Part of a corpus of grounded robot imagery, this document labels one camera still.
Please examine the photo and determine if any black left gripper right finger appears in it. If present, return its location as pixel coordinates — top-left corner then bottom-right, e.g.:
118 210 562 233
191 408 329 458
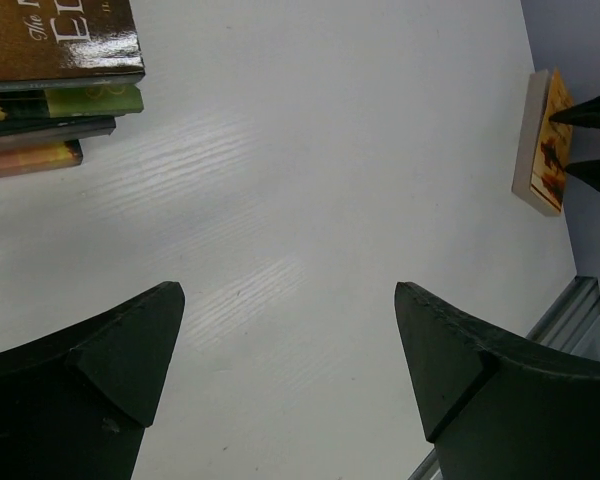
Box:
393 281 600 480

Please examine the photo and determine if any dark brown book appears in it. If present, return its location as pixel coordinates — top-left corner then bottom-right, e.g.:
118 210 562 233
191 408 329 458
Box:
0 0 145 92

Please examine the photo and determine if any Three Days to See book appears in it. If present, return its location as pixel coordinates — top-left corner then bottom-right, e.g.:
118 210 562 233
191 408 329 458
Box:
0 116 116 152

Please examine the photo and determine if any A Tale of Two Cities book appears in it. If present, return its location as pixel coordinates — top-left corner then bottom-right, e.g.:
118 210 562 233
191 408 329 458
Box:
0 140 83 178

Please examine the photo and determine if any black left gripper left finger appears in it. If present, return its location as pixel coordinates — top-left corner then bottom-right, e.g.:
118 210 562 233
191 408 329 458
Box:
0 281 185 479

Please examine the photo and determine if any orange yellow book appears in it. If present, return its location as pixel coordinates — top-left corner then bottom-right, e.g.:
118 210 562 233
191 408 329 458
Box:
511 69 574 217

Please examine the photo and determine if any Animal Farm book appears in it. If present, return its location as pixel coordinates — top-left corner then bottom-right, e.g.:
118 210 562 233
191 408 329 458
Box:
0 85 144 121

